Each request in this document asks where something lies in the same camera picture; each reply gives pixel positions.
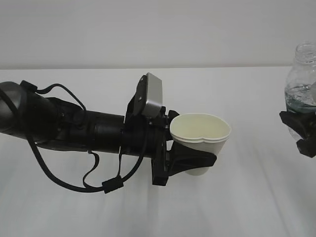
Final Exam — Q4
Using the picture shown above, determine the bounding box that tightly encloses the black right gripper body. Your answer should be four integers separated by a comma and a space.
296, 137, 316, 158

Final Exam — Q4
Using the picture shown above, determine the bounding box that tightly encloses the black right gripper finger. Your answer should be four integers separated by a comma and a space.
279, 111, 316, 140

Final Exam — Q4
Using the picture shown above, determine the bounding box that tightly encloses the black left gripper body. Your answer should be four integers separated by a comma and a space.
119, 97, 169, 186

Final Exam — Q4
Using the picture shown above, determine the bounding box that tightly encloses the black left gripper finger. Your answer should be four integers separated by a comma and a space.
164, 110, 180, 128
167, 142, 217, 176

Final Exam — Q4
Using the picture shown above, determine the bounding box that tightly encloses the clear water bottle green label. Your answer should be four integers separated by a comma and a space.
284, 41, 316, 142

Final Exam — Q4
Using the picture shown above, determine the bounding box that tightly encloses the white paper cup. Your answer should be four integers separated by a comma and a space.
170, 113, 232, 177

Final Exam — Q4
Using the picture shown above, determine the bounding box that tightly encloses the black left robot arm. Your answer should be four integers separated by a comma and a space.
0, 81, 217, 193

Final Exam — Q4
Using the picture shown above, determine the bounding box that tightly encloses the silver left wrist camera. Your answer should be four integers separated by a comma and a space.
134, 73, 162, 118

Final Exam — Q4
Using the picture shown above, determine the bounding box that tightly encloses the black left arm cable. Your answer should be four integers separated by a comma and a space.
0, 80, 149, 195

